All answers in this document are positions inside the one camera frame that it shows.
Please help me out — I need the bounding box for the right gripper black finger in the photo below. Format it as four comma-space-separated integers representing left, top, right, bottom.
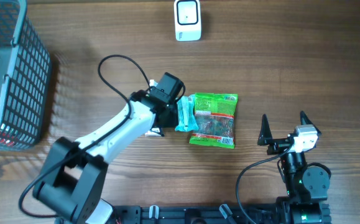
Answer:
257, 114, 273, 146
300, 111, 321, 136

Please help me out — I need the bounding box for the teal tissue pack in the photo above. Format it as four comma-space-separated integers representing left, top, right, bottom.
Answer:
175, 95, 199, 132

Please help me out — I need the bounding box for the green snack bag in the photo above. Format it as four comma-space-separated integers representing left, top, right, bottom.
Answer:
190, 93, 238, 149

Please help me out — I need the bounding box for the small orange white box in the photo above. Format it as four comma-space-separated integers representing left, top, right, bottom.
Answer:
145, 128, 164, 137

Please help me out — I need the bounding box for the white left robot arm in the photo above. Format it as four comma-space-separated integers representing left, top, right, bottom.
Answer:
31, 87, 180, 223

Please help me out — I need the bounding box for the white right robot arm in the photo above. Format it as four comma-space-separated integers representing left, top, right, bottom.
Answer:
257, 111, 331, 223

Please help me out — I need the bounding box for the white barcode scanner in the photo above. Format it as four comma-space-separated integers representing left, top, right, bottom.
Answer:
173, 0, 202, 42

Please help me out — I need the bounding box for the dark grey mesh basket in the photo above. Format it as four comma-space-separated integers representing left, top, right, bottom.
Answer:
0, 0, 52, 151

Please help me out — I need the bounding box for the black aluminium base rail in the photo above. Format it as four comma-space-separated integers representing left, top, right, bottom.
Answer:
55, 203, 332, 224

